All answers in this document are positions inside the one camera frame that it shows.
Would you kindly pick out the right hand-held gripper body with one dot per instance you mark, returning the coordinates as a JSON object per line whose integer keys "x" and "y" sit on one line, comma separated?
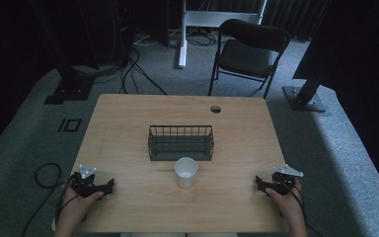
{"x": 284, "y": 182}

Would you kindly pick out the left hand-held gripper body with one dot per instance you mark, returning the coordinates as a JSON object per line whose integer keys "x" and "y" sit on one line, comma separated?
{"x": 85, "y": 187}

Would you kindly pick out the person's right hand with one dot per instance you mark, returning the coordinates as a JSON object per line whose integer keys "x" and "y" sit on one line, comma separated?
{"x": 288, "y": 204}

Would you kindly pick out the person's left hand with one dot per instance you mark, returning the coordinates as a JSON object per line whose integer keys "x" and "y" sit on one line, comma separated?
{"x": 75, "y": 207}

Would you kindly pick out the white cup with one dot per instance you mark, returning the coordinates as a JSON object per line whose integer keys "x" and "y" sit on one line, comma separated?
{"x": 185, "y": 173}

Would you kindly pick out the black metal stand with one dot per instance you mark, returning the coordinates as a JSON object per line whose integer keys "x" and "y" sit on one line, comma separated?
{"x": 70, "y": 87}
{"x": 304, "y": 98}

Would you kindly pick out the black folding chair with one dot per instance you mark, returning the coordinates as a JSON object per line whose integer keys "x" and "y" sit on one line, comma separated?
{"x": 248, "y": 57}

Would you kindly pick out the white desk frame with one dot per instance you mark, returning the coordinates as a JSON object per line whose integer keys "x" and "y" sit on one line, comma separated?
{"x": 210, "y": 18}

